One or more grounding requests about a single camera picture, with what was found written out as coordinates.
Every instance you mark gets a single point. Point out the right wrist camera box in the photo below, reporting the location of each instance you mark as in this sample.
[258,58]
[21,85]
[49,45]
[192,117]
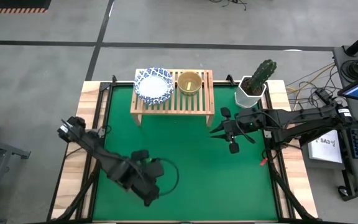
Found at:
[249,115]

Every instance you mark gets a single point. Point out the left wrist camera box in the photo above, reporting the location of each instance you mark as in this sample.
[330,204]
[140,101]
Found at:
[140,155]

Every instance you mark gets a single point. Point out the black caster wheel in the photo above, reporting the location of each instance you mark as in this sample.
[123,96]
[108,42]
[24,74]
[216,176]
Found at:
[342,191]

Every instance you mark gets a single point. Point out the black power strip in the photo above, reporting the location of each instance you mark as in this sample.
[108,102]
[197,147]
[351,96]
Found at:
[323,95]

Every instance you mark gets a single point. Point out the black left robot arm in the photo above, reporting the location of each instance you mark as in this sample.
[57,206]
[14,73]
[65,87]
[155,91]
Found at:
[98,146]

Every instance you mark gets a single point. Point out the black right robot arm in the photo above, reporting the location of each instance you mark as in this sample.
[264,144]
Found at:
[306,119]

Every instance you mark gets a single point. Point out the blue white patterned bowl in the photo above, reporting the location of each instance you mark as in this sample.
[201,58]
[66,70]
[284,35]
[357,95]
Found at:
[154,86]

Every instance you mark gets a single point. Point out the white paper sheet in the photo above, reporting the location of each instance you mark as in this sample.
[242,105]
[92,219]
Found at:
[323,149]

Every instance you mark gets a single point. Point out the green cactus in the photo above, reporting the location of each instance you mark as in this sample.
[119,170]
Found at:
[261,73]

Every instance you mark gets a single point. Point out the black yellow striped mat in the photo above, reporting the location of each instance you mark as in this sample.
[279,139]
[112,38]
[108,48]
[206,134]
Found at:
[11,3]

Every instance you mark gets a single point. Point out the yellow translucent plastic bowl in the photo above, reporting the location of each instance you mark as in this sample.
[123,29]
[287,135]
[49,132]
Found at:
[190,83]

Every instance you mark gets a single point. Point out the red clip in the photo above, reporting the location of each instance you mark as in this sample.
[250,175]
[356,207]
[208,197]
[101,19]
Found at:
[263,162]

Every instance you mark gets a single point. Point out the wooden slatted shelf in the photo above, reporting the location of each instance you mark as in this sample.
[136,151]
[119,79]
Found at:
[172,109]

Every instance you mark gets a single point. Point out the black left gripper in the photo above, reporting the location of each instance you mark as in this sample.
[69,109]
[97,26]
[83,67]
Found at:
[148,177]

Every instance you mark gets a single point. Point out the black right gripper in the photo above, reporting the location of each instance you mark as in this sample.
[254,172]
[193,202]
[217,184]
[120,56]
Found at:
[233,129]

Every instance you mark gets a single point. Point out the white plant pot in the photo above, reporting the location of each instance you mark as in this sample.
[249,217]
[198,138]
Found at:
[244,99]

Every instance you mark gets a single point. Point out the black table clamp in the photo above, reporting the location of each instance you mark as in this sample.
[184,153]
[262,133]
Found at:
[230,78]
[113,80]

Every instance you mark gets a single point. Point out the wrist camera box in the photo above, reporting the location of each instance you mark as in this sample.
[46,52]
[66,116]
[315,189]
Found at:
[249,115]
[140,155]

